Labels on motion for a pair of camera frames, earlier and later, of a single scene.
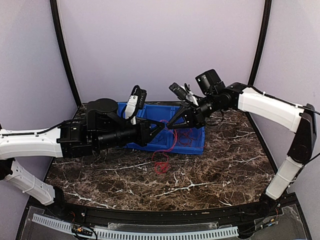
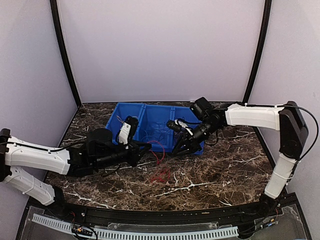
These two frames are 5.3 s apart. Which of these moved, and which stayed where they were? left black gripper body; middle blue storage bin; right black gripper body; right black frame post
Moved: left black gripper body; right black gripper body
Stayed: middle blue storage bin; right black frame post
